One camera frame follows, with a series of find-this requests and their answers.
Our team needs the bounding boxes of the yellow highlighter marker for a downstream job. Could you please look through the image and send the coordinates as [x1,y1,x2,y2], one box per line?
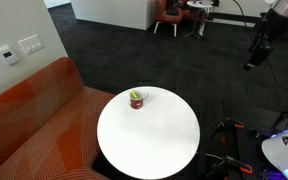
[131,90,138,99]

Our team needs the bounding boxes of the red patterned mug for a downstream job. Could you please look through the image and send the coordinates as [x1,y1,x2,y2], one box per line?
[129,90,148,109]

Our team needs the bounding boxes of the orange chair white legs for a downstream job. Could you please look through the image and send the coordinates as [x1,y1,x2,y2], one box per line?
[154,0,183,36]

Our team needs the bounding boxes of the small white side table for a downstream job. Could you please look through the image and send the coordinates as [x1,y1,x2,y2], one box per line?
[183,0,211,37]

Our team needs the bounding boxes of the orange patterned sofa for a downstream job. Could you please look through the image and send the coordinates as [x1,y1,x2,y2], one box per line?
[0,57,113,180]

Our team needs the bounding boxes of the black clamp orange handle upper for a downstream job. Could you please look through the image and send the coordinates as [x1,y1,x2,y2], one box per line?
[209,118,244,139]

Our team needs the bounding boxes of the black clamp orange handle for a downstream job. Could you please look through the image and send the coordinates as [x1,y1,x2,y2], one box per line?
[209,118,244,139]
[206,155,253,177]

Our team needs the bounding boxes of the white light switch plate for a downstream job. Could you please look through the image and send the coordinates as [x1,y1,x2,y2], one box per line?
[18,35,44,55]

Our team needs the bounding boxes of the black clamp orange handle lower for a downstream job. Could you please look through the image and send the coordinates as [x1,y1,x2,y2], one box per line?
[206,155,253,177]

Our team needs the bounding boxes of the white wall thermostat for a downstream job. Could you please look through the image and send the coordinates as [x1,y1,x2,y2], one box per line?
[0,45,18,65]

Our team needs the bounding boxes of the black camera on stand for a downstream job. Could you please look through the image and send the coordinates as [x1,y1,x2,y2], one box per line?
[242,0,288,71]

